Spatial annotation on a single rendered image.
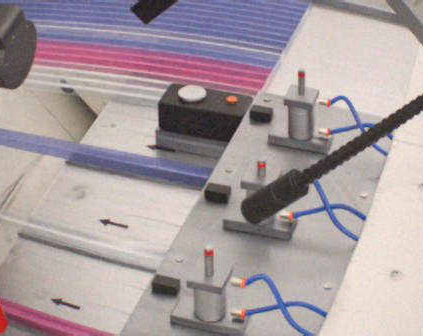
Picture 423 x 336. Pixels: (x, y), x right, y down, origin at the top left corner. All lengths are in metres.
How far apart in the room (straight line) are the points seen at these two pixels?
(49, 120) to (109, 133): 1.44
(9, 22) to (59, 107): 1.72
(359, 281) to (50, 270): 0.27
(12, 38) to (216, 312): 0.25
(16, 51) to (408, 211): 0.32
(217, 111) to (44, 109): 1.52
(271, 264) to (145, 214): 0.18
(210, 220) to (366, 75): 0.34
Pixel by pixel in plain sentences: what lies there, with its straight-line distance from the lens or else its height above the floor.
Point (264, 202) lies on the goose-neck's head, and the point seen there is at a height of 1.27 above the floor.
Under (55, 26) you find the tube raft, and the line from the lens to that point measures 1.24.
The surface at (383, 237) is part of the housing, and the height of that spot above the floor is 1.26.
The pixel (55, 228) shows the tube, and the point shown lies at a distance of 0.94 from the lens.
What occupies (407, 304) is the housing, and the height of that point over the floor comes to 1.29.
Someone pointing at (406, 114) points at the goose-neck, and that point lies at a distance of 0.65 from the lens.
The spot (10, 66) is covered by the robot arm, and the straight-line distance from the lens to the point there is 0.84.
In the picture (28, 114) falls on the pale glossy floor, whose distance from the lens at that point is 2.46.
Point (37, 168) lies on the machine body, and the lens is 1.53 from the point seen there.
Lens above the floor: 1.69
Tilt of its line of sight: 37 degrees down
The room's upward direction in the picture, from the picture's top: 57 degrees clockwise
